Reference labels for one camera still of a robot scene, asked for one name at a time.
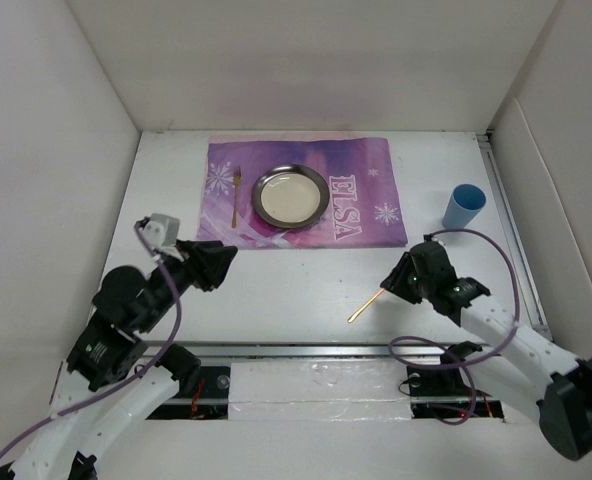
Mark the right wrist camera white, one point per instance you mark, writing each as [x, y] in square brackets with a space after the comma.
[432, 238]

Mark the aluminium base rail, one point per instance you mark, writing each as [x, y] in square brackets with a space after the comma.
[293, 303]

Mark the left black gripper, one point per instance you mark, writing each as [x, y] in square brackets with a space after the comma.
[208, 263]

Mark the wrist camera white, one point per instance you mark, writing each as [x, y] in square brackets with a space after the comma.
[158, 235]
[432, 238]

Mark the metal rimmed cream plate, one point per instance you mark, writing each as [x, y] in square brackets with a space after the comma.
[290, 196]

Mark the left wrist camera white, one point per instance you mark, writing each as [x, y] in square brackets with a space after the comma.
[158, 235]

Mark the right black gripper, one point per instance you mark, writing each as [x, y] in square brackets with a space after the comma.
[394, 282]

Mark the white foam block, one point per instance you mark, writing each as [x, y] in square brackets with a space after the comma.
[329, 391]

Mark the blue plastic cup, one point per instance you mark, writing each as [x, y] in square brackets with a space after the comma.
[465, 203]

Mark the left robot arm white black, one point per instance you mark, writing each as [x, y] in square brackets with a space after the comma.
[106, 391]

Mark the gold fork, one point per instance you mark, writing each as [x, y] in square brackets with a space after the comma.
[237, 178]

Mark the purple printed cloth placemat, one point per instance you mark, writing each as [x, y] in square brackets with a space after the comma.
[364, 209]

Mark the gold spoon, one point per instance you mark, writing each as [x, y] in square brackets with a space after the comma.
[354, 316]

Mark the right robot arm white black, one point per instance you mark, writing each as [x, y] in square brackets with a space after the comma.
[549, 385]

